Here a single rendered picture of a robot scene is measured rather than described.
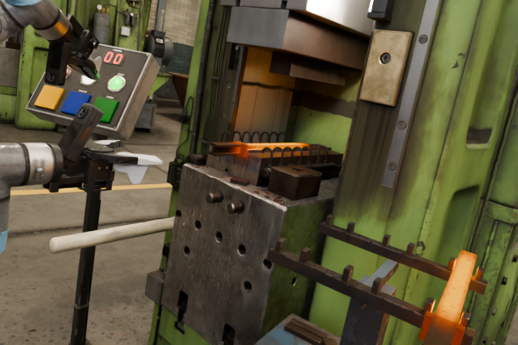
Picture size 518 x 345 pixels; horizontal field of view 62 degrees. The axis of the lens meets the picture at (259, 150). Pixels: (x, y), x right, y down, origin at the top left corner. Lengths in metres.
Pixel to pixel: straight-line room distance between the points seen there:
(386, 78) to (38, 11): 0.80
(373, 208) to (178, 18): 9.37
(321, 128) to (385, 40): 0.58
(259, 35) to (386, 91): 0.35
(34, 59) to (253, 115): 4.66
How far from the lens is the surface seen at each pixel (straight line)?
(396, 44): 1.07
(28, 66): 5.85
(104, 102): 1.40
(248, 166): 1.14
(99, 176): 0.89
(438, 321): 0.59
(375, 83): 1.08
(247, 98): 1.41
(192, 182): 1.22
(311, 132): 1.59
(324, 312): 1.25
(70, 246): 1.38
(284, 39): 1.10
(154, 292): 1.70
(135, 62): 1.45
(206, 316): 1.27
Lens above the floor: 1.21
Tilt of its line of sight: 10 degrees down
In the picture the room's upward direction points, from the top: 11 degrees clockwise
